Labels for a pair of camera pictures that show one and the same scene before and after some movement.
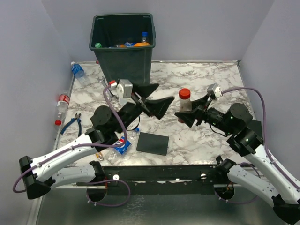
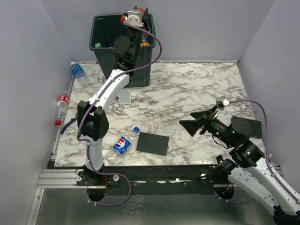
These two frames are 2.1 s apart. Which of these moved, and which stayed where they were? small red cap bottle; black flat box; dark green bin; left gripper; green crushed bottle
Moved: small red cap bottle; left gripper
Stayed: black flat box; dark green bin; green crushed bottle
